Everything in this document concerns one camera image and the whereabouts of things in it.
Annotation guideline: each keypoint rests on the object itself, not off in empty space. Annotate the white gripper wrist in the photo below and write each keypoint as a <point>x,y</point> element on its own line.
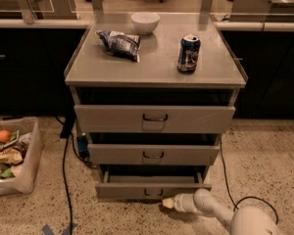
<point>179,203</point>

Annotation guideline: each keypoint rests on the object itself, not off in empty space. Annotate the grey bottom drawer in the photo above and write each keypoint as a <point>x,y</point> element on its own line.
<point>156,187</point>

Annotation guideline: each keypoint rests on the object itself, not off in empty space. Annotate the grey drawer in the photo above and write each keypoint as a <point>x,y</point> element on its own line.
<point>156,187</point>
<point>121,154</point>
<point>155,119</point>

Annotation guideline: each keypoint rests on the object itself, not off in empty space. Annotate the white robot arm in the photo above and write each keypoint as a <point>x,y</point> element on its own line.
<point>246,221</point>

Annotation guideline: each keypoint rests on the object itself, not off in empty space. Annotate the grey middle drawer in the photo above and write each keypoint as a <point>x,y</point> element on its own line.
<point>121,154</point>

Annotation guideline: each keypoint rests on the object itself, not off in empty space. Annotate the grey metal drawer cabinet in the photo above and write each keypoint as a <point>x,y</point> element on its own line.
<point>97,78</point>

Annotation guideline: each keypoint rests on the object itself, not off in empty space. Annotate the grey top drawer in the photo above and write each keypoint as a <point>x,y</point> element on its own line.
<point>155,119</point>

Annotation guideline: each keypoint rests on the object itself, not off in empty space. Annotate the blue power adapter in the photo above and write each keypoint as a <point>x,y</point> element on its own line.
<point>82,146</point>

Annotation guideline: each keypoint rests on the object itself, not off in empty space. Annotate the blue tape cross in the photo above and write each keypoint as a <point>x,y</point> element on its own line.
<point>66,229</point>

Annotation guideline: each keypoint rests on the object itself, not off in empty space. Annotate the blue soda can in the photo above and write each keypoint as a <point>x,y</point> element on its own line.
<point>188,53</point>

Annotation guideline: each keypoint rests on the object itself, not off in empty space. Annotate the brown snack packet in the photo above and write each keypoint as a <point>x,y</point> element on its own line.
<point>11,157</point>

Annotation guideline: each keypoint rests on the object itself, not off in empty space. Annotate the clear plastic storage bin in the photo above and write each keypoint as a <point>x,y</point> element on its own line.
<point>24,181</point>

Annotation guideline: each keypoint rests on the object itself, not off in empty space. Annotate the blue chip bag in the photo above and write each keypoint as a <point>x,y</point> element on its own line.
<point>120,44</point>

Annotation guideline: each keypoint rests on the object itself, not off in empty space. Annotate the green snack packet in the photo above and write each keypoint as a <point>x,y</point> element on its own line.
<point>7,173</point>

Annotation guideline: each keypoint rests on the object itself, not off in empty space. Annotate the orange fruit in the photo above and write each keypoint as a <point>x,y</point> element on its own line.
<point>5,136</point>

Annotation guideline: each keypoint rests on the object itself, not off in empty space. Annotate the white ceramic bowl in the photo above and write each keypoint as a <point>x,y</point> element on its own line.
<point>145,22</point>

